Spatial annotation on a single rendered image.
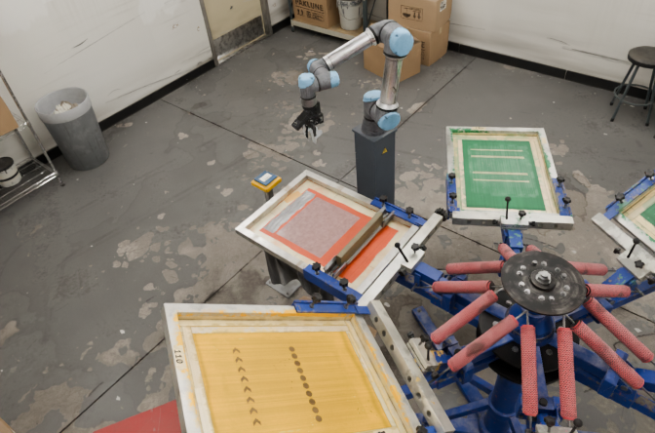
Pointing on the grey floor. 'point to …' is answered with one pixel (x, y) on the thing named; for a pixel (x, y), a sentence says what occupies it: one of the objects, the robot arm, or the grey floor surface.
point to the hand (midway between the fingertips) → (310, 138)
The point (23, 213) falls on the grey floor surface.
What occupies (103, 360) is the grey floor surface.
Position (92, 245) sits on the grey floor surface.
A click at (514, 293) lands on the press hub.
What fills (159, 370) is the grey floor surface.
